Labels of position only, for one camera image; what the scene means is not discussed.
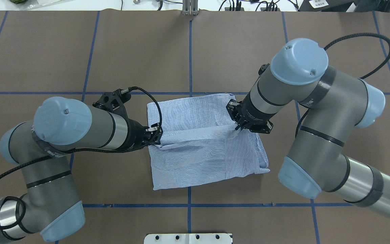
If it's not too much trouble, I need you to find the light blue striped shirt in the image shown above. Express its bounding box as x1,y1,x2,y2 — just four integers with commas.
147,93,270,190

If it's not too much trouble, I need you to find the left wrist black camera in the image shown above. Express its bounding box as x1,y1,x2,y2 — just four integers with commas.
92,88,131,112

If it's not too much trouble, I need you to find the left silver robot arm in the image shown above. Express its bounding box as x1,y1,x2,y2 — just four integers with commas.
0,95,161,244

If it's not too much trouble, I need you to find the black machine with label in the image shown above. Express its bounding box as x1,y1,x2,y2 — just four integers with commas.
298,0,390,13

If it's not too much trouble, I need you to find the aluminium frame post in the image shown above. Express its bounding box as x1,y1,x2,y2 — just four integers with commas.
182,0,199,16

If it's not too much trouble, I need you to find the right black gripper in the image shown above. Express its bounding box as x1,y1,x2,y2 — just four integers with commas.
226,95,274,134

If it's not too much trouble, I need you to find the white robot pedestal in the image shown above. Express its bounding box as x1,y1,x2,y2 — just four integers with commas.
144,233,234,244

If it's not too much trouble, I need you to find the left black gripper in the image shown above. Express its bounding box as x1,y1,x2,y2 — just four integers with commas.
126,119,164,150

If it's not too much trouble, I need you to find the green cloth bundle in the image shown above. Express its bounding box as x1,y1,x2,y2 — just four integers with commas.
9,0,28,4

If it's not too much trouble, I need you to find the clear plastic bag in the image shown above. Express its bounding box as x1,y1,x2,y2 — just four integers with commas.
23,0,63,9

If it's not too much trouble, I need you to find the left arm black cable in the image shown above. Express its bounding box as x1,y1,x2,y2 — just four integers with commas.
0,86,163,242

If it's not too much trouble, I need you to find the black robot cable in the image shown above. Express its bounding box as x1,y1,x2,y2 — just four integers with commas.
295,33,390,138

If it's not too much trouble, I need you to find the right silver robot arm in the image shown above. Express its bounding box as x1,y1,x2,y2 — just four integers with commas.
226,38,390,218

